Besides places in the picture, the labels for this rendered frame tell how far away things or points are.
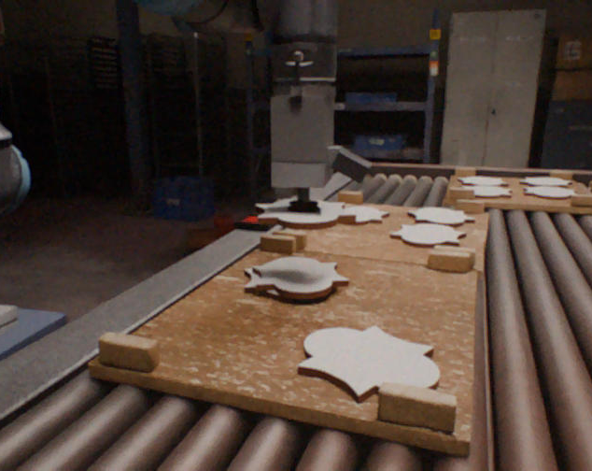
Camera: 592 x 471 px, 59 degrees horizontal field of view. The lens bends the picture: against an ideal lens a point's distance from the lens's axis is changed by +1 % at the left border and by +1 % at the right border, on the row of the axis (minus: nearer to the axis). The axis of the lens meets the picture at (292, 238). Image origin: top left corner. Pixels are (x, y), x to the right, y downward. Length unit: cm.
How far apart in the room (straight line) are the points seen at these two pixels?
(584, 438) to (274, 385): 25
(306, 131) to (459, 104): 476
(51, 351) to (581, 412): 52
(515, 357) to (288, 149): 33
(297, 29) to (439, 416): 42
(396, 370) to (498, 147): 496
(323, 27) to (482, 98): 476
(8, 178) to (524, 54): 492
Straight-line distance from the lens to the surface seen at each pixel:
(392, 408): 43
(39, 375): 59
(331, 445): 44
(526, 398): 54
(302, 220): 60
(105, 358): 54
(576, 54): 560
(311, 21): 62
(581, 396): 56
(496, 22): 538
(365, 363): 50
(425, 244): 90
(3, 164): 86
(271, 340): 56
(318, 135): 60
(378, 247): 89
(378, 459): 43
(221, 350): 54
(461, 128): 535
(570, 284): 86
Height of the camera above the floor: 118
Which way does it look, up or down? 15 degrees down
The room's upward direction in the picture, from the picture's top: straight up
